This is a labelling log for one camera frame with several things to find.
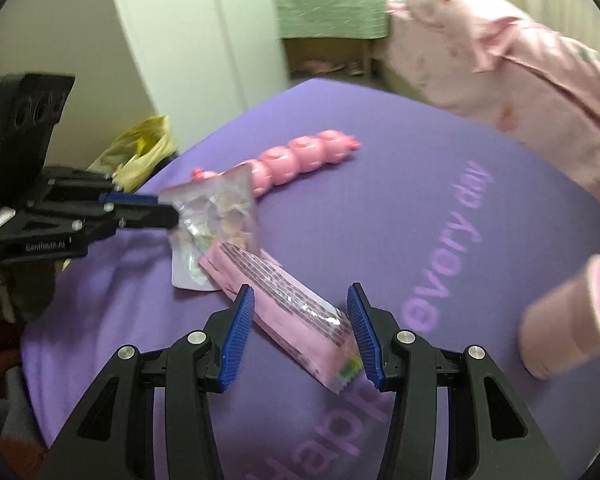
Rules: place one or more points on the pink slippers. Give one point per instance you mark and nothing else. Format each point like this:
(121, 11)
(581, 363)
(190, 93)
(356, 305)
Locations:
(324, 67)

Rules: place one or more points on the purple table mat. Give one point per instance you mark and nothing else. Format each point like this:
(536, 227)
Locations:
(444, 222)

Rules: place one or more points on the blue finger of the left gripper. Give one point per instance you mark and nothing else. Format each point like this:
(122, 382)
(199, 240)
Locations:
(142, 215)
(126, 199)

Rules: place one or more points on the yellow trash bag bin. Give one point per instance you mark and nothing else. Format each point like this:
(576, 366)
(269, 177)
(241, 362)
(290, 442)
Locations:
(136, 153)

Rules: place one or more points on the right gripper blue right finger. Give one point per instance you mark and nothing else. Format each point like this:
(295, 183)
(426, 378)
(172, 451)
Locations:
(369, 347)

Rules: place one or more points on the long pink snack wrapper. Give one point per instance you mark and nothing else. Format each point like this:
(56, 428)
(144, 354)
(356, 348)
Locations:
(314, 333)

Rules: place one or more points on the pink caterpillar toy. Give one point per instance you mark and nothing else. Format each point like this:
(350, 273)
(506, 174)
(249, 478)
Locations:
(281, 164)

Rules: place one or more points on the pink cylindrical cup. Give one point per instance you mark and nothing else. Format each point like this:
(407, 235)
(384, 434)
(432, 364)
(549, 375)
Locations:
(561, 331)

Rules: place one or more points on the wooden bedside cabinet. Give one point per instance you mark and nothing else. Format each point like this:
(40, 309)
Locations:
(299, 50)

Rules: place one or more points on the green checked cloth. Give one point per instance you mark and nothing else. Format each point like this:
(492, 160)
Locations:
(340, 19)

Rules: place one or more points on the pink clear jelly pouch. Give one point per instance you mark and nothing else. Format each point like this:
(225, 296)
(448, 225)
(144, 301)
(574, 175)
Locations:
(220, 207)

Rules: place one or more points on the left hand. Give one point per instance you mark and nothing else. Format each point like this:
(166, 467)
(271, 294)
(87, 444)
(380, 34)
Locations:
(27, 289)

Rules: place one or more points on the pink floral duvet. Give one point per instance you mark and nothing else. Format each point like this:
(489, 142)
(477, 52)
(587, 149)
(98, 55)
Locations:
(488, 61)

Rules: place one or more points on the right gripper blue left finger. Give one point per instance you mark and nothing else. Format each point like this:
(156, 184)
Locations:
(235, 337)

